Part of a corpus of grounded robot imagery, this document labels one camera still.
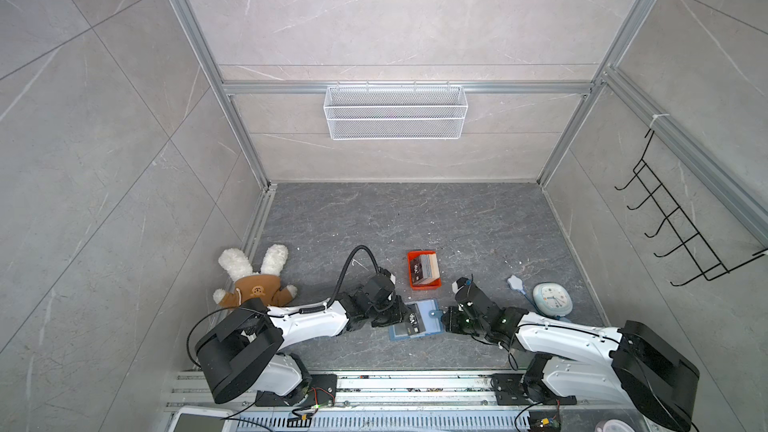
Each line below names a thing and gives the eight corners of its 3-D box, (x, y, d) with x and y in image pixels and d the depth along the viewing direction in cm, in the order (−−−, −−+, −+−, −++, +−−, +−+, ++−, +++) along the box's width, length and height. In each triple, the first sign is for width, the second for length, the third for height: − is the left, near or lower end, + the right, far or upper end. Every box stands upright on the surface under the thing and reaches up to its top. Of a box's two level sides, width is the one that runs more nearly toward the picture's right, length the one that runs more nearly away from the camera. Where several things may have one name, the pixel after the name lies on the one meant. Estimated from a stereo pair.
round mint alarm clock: (537, 316, 88) (542, 312, 85) (528, 287, 94) (532, 282, 91) (572, 316, 88) (578, 312, 85) (560, 287, 94) (565, 282, 91)
